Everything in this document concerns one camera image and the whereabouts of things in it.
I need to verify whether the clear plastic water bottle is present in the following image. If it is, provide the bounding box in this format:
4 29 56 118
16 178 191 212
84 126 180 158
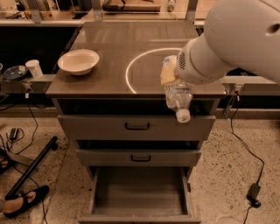
163 55 193 123

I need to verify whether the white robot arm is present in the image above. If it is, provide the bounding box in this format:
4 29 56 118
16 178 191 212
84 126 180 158
161 0 280 86

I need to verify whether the grey drawer cabinet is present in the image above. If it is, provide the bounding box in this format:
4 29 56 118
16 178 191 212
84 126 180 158
45 20 227 224

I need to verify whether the open bottom drawer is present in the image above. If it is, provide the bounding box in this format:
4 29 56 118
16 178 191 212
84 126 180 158
78 166 201 224

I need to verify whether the white ceramic bowl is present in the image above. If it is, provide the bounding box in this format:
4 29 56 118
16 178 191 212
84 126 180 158
58 49 100 75

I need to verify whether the white paper cup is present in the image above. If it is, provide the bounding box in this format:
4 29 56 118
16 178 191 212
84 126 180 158
25 59 43 78

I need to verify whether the black pole on floor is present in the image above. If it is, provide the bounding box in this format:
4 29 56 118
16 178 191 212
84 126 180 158
5 136 58 200

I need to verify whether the dark blue plate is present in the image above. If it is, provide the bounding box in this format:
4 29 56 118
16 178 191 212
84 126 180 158
3 66 28 81

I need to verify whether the small black adapter left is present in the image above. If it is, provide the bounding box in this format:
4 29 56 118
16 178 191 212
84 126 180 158
9 128 18 141

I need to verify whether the foot in black shoe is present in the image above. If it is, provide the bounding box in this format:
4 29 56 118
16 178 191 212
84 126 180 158
0 185 50 219

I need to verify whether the top drawer with handle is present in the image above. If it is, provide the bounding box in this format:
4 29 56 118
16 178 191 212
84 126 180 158
58 115 215 141

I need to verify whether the drawer with handle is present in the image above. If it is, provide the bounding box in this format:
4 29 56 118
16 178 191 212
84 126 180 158
76 150 201 167
58 115 215 141

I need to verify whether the middle drawer with handle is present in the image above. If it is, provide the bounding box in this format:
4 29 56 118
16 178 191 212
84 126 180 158
76 150 201 167

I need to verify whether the black cable left floor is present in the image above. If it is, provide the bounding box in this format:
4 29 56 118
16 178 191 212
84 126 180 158
0 93 49 224

